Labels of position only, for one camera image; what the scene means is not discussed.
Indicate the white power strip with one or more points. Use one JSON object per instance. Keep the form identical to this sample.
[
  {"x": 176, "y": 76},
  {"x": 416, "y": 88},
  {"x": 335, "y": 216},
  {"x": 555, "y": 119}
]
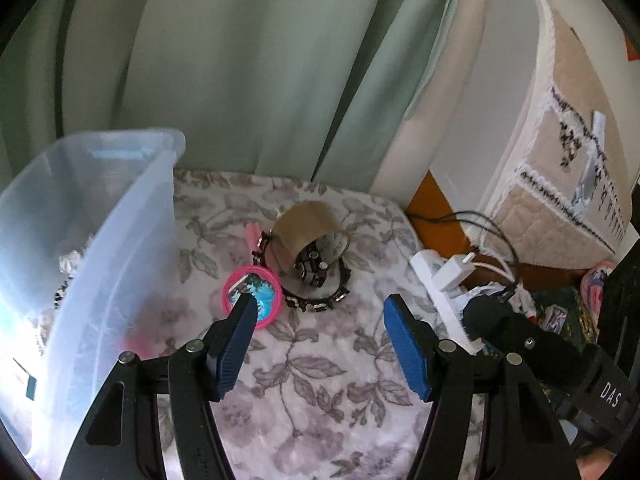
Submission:
[{"x": 452, "y": 312}]

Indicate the white charger plug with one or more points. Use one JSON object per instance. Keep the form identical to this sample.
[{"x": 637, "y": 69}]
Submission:
[{"x": 452, "y": 270}]

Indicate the pink round pocket mirror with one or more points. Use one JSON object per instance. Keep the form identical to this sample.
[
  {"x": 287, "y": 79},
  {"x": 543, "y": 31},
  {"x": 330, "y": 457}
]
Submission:
[{"x": 260, "y": 296}]

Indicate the brown packing tape roll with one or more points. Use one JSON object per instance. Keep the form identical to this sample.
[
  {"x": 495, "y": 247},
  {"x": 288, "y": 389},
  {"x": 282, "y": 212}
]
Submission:
[{"x": 305, "y": 230}]

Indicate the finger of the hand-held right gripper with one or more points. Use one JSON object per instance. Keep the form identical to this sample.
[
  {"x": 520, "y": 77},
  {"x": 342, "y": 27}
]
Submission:
[{"x": 492, "y": 321}]

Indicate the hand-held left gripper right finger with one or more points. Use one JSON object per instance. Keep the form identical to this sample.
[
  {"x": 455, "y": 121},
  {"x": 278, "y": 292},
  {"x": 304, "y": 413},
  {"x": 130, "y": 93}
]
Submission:
[{"x": 407, "y": 351}]

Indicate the pink patterned pouch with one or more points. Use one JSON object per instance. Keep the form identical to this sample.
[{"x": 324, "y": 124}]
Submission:
[{"x": 596, "y": 280}]

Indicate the translucent plastic storage container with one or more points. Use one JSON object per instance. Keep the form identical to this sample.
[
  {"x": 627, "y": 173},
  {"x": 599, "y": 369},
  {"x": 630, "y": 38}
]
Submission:
[{"x": 75, "y": 270}]

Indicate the floral grey blanket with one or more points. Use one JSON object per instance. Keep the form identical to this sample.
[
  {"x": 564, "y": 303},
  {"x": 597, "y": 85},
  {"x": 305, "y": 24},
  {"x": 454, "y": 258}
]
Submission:
[{"x": 325, "y": 370}]

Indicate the white crumpled tissue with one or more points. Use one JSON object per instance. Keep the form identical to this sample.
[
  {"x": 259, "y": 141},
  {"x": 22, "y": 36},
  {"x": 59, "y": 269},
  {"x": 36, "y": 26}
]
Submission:
[{"x": 477, "y": 296}]

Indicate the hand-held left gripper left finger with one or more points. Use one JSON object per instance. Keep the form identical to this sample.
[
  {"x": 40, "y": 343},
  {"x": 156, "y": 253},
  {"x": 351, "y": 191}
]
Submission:
[{"x": 234, "y": 346}]

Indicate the beige quilted mattress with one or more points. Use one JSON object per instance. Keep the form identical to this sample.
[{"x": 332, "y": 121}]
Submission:
[{"x": 550, "y": 135}]

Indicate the dark green patterned cloth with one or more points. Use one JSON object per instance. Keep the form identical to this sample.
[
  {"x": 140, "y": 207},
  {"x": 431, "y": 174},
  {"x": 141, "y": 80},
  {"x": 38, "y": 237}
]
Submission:
[{"x": 575, "y": 312}]

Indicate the crumpled white paper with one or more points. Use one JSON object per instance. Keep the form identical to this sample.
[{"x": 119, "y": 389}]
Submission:
[{"x": 70, "y": 261}]

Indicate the small picture card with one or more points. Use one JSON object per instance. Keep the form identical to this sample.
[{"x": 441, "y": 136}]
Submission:
[{"x": 556, "y": 319}]

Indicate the pale green curtain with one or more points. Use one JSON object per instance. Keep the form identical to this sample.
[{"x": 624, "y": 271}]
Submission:
[{"x": 260, "y": 60}]

